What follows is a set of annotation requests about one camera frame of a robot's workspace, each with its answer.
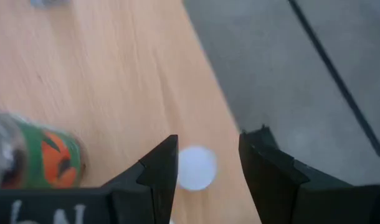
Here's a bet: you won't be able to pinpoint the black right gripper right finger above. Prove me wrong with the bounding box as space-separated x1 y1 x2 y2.
239 126 380 224

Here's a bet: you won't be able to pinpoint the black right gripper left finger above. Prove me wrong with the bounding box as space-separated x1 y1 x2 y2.
0 134 179 224

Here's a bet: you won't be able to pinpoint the small orange vial white cap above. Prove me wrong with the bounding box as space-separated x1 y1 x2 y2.
176 145 218 191

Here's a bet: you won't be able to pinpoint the clear jar green label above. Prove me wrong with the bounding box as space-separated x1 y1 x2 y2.
0 108 85 190

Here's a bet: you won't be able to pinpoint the wooden shelf black legs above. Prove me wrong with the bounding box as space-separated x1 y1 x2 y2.
0 0 262 224

